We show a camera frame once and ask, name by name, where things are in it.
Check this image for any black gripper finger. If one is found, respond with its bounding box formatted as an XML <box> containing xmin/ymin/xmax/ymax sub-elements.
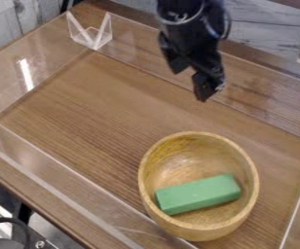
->
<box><xmin>158</xmin><ymin>31</ymin><xmax>190</xmax><ymax>74</ymax></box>
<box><xmin>191</xmin><ymin>70</ymin><xmax>224</xmax><ymax>102</ymax></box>

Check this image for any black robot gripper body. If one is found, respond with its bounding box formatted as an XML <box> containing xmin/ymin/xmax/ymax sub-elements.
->
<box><xmin>155</xmin><ymin>0</ymin><xmax>234</xmax><ymax>77</ymax></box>

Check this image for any brown wooden bowl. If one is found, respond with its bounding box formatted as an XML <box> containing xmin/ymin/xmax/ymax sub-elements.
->
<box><xmin>138</xmin><ymin>131</ymin><xmax>260</xmax><ymax>241</ymax></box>

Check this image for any green rectangular block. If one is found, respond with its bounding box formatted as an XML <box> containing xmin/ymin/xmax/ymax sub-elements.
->
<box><xmin>155</xmin><ymin>174</ymin><xmax>242</xmax><ymax>216</ymax></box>

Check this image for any black metal table leg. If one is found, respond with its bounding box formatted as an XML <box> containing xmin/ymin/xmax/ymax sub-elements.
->
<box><xmin>12</xmin><ymin>202</ymin><xmax>32</xmax><ymax>241</ymax></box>

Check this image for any clear acrylic corner bracket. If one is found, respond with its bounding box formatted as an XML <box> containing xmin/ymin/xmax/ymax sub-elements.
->
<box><xmin>65</xmin><ymin>12</ymin><xmax>112</xmax><ymax>51</ymax></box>

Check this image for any clear acrylic front wall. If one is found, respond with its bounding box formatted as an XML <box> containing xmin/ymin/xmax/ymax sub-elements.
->
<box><xmin>0</xmin><ymin>125</ymin><xmax>196</xmax><ymax>249</ymax></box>

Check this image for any black cable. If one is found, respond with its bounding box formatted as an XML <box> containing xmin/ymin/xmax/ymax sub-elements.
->
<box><xmin>0</xmin><ymin>217</ymin><xmax>31</xmax><ymax>249</ymax></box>

